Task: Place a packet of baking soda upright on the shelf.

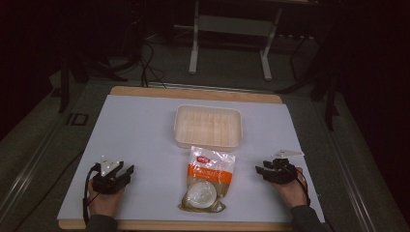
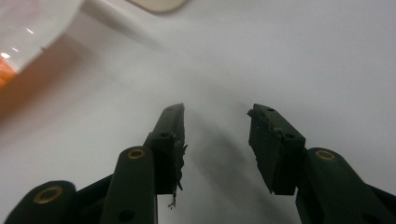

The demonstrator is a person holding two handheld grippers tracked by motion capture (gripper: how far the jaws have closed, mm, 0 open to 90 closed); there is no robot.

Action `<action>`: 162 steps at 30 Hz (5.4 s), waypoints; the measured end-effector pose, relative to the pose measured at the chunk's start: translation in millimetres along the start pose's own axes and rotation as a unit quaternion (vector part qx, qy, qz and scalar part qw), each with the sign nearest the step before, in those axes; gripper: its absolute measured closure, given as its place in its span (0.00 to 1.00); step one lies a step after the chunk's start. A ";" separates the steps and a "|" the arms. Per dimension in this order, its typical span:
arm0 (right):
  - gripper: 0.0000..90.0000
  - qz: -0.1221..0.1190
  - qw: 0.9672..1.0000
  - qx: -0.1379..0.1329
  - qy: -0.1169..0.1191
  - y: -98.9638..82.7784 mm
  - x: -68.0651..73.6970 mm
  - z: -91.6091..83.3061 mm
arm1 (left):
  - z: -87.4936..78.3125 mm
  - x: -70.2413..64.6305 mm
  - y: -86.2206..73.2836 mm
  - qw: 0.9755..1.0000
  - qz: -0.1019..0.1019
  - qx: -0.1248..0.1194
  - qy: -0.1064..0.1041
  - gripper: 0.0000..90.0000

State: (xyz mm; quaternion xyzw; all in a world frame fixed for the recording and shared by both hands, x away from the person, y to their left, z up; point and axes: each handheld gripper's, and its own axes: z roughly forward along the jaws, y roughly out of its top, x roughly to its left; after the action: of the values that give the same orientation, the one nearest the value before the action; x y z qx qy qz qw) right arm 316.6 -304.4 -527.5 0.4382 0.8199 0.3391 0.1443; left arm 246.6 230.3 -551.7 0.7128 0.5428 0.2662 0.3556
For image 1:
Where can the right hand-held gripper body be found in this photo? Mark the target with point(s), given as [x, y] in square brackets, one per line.
[283, 174]

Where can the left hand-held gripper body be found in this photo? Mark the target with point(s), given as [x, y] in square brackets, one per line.
[108, 185]

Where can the person's left hand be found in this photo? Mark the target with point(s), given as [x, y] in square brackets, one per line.
[104, 203]

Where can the person's right hand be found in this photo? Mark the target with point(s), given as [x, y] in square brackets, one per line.
[291, 193]

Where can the white table mat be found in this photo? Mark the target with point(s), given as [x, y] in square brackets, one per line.
[145, 145]

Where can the clear bag with orange label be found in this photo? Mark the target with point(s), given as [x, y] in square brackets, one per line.
[206, 180]

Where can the black floor socket box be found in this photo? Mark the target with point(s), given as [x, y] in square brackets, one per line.
[77, 119]

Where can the black metal stand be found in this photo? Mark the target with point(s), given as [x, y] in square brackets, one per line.
[64, 80]
[328, 96]

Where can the metal floor rail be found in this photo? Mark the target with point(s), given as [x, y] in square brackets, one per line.
[29, 164]
[348, 167]

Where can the white metal stand frame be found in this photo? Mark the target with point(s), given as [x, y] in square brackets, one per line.
[196, 38]

